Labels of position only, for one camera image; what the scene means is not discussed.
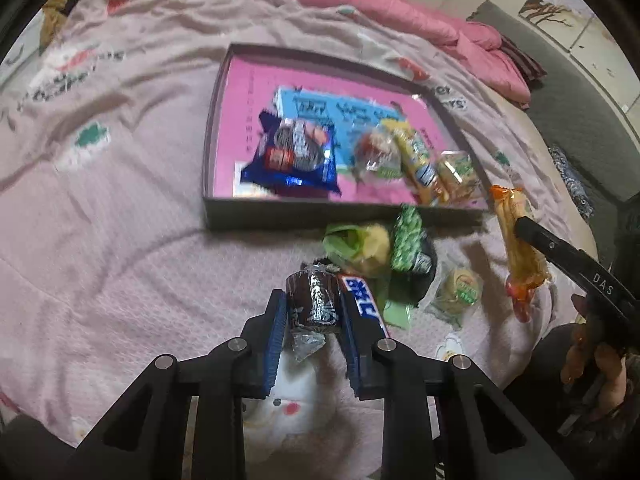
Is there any green label cracker packet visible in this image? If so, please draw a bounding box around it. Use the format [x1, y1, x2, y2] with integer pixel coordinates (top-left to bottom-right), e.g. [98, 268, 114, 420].
[436, 150, 484, 207]

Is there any pink quilt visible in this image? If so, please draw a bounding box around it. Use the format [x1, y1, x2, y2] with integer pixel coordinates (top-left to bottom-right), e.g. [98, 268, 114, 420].
[132, 0, 533, 109]

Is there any dark cardboard box tray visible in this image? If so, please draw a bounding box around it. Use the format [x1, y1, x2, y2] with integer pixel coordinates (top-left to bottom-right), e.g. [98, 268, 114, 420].
[201, 42, 494, 234]

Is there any small dark brown cake packet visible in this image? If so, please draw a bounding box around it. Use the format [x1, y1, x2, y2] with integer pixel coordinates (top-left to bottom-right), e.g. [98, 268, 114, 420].
[284, 259, 347, 363]

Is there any long yellow snack packet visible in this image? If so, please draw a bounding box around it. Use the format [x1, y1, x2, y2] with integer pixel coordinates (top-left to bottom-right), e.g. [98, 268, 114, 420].
[381, 119, 452, 207]

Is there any light green pastry packet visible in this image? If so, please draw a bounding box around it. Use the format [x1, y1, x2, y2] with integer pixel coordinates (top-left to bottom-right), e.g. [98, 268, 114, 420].
[322, 221, 414, 332]

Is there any person's right hand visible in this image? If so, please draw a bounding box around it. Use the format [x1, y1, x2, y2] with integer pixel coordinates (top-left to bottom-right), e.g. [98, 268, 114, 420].
[560, 292, 631, 412]

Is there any brown plush toy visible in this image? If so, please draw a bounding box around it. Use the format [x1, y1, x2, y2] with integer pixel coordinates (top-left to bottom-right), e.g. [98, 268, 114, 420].
[40, 0, 69, 46]

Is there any clear packet of red sweets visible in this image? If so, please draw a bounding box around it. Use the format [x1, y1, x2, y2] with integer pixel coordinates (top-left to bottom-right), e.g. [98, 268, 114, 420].
[350, 127, 404, 184]

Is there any pink book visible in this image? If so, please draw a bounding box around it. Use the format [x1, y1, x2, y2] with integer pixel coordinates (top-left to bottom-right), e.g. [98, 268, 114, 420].
[212, 55, 488, 206]

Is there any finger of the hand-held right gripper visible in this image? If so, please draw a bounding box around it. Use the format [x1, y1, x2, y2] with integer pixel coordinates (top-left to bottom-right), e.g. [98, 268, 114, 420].
[514, 214, 586, 281]

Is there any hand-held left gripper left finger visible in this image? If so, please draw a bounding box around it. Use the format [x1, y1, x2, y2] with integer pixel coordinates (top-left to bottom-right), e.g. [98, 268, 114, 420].
[65, 289, 289, 480]

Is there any orange biscuit stick packet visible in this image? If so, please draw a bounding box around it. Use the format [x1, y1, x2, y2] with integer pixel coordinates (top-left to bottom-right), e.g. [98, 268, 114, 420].
[488, 185, 552, 322]

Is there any blue cookie packet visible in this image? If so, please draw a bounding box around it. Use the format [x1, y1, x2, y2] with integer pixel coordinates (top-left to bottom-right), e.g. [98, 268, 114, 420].
[240, 110, 343, 199]

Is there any dark striped pillow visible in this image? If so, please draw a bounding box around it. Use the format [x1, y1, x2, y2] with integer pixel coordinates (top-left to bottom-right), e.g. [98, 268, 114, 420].
[497, 35, 549, 84]

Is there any tree wall painting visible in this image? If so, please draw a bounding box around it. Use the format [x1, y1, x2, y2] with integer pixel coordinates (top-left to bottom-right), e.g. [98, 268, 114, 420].
[517, 0, 597, 54]

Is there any blue patterned cloth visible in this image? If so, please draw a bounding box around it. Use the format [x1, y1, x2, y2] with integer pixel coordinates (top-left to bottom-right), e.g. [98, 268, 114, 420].
[546, 144, 597, 222]

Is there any clear round cracker packet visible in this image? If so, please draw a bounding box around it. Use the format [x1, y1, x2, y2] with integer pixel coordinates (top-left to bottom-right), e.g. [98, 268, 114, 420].
[423, 259, 486, 321]

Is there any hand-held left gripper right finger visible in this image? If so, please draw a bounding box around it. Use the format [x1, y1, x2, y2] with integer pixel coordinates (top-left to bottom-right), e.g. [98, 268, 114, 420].
[341, 286, 576, 480]

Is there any dark chocolate bar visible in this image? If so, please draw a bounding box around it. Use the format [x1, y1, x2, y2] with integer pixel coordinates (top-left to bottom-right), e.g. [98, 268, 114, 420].
[339, 272, 392, 340]

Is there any dark green printed candy packet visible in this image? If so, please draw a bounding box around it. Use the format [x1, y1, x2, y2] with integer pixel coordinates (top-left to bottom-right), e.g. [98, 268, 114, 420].
[391, 204, 439, 276]

